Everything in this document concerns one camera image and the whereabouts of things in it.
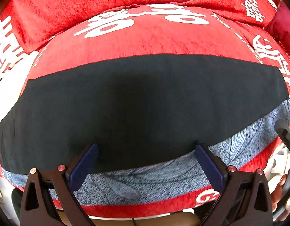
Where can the dark red embroidered pillow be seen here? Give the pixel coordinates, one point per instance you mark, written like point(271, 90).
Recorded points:
point(279, 27)

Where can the red pillow with white characters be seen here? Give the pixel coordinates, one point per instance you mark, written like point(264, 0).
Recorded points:
point(31, 23)

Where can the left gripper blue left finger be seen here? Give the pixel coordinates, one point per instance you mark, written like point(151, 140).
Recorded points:
point(37, 206)

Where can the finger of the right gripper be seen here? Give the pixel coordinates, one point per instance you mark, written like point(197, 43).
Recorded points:
point(283, 131)

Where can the black pants with patterned waistband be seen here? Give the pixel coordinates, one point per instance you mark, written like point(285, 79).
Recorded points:
point(145, 114)

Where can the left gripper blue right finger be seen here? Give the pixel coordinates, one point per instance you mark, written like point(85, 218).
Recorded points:
point(244, 197)

